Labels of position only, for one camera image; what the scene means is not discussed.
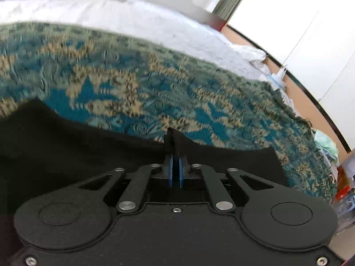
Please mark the white wardrobe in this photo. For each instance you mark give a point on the white wardrobe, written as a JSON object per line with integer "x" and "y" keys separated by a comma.
{"x": 305, "y": 19}

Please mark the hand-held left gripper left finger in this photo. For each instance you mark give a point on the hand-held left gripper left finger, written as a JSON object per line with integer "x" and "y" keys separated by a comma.
{"x": 168, "y": 171}

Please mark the clear plastic container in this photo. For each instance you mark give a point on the clear plastic container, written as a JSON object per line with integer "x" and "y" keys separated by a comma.
{"x": 345, "y": 213}

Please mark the white crumpled cloth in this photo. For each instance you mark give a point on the white crumpled cloth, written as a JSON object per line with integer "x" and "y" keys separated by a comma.
{"x": 249, "y": 54}

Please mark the white bed sheet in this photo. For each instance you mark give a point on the white bed sheet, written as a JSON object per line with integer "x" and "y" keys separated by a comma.
{"x": 111, "y": 13}

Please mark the teal patterned blanket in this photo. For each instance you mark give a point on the teal patterned blanket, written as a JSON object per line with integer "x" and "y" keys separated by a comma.
{"x": 138, "y": 88}

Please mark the black pants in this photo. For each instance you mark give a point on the black pants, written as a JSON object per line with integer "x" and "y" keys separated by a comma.
{"x": 55, "y": 144}

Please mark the light green cloth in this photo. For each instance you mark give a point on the light green cloth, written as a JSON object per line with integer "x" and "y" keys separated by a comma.
{"x": 325, "y": 144}

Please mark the wooden bed headboard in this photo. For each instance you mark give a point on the wooden bed headboard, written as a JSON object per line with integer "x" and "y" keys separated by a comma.
{"x": 305, "y": 99}

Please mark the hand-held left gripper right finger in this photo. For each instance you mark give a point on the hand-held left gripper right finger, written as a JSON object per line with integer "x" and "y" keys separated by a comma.
{"x": 182, "y": 171}

